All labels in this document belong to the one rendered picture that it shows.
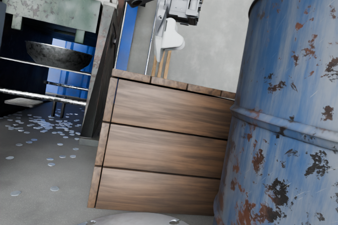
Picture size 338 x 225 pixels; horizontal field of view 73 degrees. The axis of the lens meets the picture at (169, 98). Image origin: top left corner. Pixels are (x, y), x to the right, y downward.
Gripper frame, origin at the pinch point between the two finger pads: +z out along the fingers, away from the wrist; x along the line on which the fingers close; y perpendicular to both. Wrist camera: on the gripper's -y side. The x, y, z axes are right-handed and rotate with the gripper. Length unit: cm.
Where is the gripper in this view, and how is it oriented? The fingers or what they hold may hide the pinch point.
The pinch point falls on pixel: (156, 55)
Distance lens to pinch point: 51.3
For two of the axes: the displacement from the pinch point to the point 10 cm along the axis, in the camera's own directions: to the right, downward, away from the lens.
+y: 9.7, 2.0, -1.2
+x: 1.3, -0.4, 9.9
